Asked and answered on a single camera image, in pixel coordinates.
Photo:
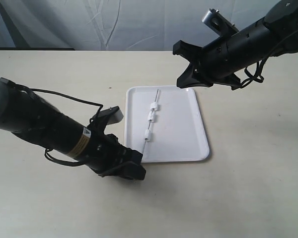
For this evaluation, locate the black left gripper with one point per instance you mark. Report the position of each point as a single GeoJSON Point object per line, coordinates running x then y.
{"type": "Point", "coordinates": [107, 157]}

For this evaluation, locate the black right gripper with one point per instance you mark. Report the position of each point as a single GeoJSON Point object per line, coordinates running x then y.
{"type": "Point", "coordinates": [216, 63]}

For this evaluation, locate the white block bottom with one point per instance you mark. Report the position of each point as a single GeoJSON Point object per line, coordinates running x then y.
{"type": "Point", "coordinates": [147, 135]}

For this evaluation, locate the white block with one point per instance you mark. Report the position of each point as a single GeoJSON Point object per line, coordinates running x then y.
{"type": "Point", "coordinates": [151, 117]}
{"type": "Point", "coordinates": [154, 106]}
{"type": "Point", "coordinates": [147, 135]}

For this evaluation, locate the thin metal skewer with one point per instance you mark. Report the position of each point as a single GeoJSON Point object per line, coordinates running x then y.
{"type": "Point", "coordinates": [149, 124]}

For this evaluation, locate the white block top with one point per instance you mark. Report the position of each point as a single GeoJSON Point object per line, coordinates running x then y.
{"type": "Point", "coordinates": [154, 106]}

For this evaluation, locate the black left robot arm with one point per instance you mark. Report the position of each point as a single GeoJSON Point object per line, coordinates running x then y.
{"type": "Point", "coordinates": [67, 142]}

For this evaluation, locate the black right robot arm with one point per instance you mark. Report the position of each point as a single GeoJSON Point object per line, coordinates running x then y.
{"type": "Point", "coordinates": [273, 35]}

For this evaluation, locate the white plastic tray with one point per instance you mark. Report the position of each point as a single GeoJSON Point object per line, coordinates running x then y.
{"type": "Point", "coordinates": [178, 133]}

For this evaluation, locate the white backdrop curtain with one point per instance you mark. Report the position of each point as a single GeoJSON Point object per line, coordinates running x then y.
{"type": "Point", "coordinates": [117, 25]}

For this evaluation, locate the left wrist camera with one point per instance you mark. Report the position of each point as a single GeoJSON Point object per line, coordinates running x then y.
{"type": "Point", "coordinates": [112, 115]}

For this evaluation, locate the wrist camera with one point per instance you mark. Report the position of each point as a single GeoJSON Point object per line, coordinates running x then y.
{"type": "Point", "coordinates": [112, 115]}
{"type": "Point", "coordinates": [220, 25]}

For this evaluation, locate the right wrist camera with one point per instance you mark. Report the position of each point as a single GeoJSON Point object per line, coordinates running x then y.
{"type": "Point", "coordinates": [220, 25]}

